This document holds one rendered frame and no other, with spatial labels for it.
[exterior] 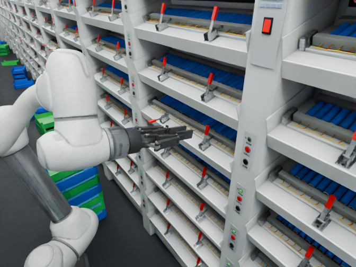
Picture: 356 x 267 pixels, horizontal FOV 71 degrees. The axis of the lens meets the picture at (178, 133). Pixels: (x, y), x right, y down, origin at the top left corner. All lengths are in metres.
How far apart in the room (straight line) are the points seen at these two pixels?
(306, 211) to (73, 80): 0.66
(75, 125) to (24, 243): 1.50
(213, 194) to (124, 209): 1.11
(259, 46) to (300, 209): 0.43
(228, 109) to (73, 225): 0.89
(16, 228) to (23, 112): 1.48
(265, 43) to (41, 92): 0.53
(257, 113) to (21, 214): 1.92
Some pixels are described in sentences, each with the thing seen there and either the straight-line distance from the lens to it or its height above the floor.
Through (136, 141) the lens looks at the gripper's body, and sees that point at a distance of 0.69.
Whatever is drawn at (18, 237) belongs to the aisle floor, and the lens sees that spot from 2.11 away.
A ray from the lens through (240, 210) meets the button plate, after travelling 0.88.
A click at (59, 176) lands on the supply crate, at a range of 1.62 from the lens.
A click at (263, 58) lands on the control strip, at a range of 0.64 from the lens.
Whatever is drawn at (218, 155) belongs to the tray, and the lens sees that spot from 0.89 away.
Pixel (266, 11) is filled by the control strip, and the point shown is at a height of 1.40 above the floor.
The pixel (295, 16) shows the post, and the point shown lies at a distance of 0.62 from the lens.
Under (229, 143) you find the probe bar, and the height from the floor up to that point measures 0.97.
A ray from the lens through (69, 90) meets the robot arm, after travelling 0.62.
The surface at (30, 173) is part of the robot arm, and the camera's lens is 1.21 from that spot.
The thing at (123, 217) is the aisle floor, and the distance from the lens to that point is 1.97.
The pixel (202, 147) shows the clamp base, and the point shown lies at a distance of 0.91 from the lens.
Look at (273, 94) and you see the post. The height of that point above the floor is 1.22.
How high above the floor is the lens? 1.44
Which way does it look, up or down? 30 degrees down
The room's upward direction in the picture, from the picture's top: straight up
